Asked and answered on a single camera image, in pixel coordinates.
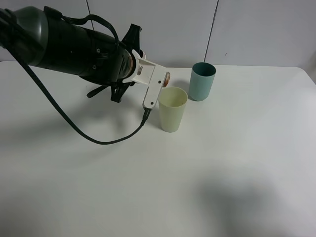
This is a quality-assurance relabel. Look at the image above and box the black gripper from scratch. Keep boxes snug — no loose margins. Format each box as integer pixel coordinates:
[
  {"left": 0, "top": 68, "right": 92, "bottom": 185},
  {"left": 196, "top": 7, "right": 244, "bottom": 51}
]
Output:
[{"left": 106, "top": 24, "right": 142, "bottom": 103}]

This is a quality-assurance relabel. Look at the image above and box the clear plastic drink bottle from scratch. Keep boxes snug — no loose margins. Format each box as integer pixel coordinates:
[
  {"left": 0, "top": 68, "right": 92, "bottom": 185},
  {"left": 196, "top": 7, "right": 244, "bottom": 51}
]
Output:
[{"left": 162, "top": 72, "right": 170, "bottom": 88}]

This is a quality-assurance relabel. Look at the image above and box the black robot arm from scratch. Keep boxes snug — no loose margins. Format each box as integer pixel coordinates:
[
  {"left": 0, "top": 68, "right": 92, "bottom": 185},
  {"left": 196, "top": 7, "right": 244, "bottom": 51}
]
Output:
[{"left": 0, "top": 6, "right": 141, "bottom": 102}]

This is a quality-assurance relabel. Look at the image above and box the blue sleeved paper cup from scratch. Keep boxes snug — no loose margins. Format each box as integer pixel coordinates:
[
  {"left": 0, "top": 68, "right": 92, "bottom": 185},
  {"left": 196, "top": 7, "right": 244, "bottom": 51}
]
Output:
[{"left": 140, "top": 50, "right": 146, "bottom": 59}]

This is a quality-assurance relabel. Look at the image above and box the pale yellow plastic cup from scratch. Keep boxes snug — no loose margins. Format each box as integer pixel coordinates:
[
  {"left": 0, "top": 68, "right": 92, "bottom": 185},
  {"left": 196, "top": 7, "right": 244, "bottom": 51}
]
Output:
[{"left": 158, "top": 87, "right": 188, "bottom": 133}]

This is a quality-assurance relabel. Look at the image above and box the teal plastic cup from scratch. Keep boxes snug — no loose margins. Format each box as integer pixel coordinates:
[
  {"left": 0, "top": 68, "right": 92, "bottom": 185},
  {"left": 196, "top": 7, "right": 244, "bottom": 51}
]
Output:
[{"left": 188, "top": 62, "right": 216, "bottom": 101}]

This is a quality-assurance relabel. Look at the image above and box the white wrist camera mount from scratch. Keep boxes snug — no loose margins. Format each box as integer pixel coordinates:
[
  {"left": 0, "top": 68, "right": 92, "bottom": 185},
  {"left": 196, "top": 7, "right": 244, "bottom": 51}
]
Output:
[{"left": 123, "top": 50, "right": 168, "bottom": 110}]

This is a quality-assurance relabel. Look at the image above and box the thin black cable loop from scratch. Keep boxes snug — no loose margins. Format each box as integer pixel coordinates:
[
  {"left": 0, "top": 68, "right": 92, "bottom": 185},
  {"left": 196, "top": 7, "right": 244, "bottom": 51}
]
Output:
[{"left": 86, "top": 85, "right": 112, "bottom": 99}]

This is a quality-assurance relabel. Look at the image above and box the black braided cable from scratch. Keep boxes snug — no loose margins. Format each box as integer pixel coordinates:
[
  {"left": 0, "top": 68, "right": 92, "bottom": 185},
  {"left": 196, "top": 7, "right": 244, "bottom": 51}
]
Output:
[{"left": 0, "top": 9, "right": 152, "bottom": 146}]

